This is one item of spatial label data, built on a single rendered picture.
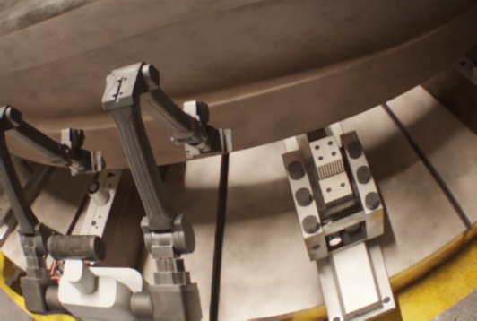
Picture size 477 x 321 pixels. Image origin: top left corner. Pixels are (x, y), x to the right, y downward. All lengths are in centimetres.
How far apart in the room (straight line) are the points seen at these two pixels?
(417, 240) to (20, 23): 201
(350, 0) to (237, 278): 136
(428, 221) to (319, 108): 84
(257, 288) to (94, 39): 133
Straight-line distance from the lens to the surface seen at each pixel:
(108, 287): 131
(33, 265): 150
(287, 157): 239
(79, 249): 128
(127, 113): 115
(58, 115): 240
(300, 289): 244
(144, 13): 177
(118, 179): 261
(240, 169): 289
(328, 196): 213
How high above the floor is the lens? 250
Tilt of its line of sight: 47 degrees down
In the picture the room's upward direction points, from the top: 25 degrees counter-clockwise
